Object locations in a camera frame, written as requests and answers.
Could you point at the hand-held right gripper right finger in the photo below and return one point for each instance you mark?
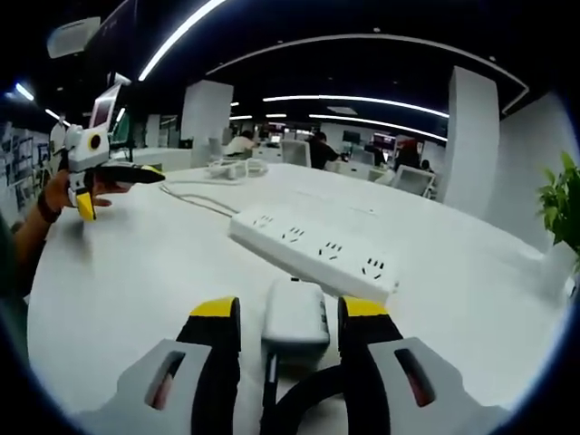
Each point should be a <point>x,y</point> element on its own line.
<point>371,362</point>

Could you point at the curved white ceiling light strip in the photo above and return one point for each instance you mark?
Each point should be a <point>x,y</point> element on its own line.
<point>176,38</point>

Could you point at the white desk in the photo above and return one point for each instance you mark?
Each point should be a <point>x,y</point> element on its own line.
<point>158,272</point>

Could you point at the white plant pot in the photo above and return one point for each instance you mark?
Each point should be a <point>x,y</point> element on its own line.
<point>564,272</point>

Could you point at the white power strip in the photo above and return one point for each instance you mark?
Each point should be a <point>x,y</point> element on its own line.
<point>312,254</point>

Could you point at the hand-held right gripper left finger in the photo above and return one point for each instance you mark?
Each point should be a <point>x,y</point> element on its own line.
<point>213,371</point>

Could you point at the person's green shirt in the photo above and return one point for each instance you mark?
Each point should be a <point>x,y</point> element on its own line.
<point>11,294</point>

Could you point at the green leafy plant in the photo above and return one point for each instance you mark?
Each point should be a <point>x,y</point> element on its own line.
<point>564,204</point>

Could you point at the black wristband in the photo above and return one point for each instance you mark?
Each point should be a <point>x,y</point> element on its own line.
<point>49,208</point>

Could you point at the person's left hand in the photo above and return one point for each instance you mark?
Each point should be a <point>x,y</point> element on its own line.
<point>56,190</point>

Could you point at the ceiling air conditioner unit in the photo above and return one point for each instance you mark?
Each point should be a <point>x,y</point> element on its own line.
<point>72,37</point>

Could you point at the white charger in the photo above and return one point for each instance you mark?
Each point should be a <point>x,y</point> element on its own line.
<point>294,317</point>

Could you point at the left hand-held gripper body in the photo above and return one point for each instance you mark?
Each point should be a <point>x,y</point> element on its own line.
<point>84,156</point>

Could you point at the monitor with pink screen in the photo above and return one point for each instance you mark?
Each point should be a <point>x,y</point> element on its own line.
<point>104,109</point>

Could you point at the white low counter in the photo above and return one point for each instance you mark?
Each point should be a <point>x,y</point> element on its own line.
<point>154,158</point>

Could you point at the wall photo display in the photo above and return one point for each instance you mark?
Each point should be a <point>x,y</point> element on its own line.
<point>22,163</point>

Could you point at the short ceiling light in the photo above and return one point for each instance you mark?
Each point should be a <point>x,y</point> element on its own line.
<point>56,117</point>
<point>25,91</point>

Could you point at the red lit wall screen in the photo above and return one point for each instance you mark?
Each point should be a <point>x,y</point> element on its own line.
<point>389,140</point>

